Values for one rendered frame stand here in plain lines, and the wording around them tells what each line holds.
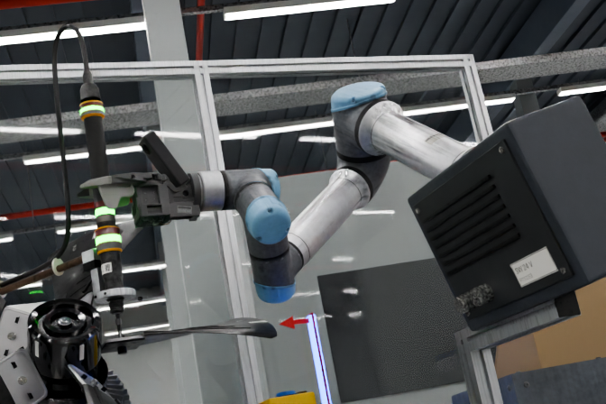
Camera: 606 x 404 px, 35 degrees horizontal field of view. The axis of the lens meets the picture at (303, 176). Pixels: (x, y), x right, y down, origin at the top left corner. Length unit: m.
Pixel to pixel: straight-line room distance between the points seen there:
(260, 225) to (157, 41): 4.81
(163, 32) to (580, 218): 5.54
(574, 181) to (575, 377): 0.51
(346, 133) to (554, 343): 0.66
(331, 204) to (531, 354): 0.56
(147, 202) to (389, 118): 0.51
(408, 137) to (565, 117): 0.79
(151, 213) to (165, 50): 4.70
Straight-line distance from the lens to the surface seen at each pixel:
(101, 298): 1.68
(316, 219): 1.87
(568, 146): 1.07
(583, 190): 1.06
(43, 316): 1.65
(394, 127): 1.88
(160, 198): 1.73
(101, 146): 1.77
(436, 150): 1.79
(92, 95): 1.80
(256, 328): 1.66
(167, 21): 6.49
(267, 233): 1.68
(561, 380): 1.50
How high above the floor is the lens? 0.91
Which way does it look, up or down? 17 degrees up
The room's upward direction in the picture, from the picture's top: 11 degrees counter-clockwise
